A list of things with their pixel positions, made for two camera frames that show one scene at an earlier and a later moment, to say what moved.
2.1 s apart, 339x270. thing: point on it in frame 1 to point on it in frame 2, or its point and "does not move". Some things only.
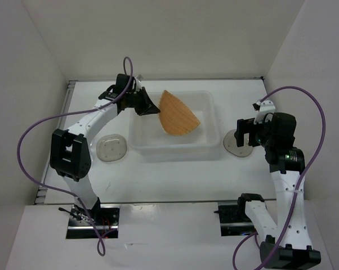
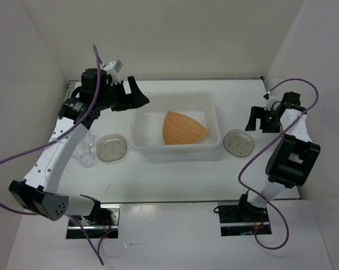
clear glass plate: x=230 y=144 does not move
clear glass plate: x=111 y=147 does not move
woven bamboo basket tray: x=175 y=118 to x=178 y=129
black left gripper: x=148 y=106 to x=138 y=98
